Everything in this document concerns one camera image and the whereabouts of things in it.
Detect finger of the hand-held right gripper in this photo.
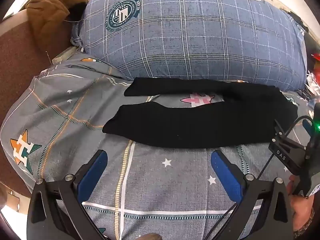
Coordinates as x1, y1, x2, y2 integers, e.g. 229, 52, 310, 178
274, 119, 307, 152
302, 119, 316, 140

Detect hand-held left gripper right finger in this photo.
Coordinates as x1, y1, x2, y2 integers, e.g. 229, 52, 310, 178
210, 150, 294, 240

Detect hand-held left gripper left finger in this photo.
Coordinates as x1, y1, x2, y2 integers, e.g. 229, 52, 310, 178
27, 149, 118, 240

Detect black pants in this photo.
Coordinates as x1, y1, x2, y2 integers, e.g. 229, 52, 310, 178
102, 77, 298, 148

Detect person's right forearm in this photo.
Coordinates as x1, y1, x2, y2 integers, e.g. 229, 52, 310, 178
294, 207, 316, 239

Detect person's right hand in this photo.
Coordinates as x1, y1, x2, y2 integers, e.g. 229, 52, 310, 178
286, 175, 315, 232

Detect pile of plastic bags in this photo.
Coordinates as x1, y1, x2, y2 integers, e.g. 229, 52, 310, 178
303, 52, 320, 120

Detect grey star print bed sheet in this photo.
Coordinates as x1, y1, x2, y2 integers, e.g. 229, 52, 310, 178
0, 56, 320, 240

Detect black bag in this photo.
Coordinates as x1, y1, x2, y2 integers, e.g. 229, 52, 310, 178
287, 11, 310, 35

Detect brown headboard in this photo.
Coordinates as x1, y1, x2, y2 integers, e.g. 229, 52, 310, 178
0, 10, 75, 198

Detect blue plaid pillow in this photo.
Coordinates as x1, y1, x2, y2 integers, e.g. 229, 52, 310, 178
71, 0, 307, 92

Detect brown jacket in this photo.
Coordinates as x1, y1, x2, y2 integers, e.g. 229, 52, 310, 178
25, 0, 88, 46

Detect wooden bed frame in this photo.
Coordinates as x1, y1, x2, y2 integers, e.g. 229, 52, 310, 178
53, 47, 78, 63

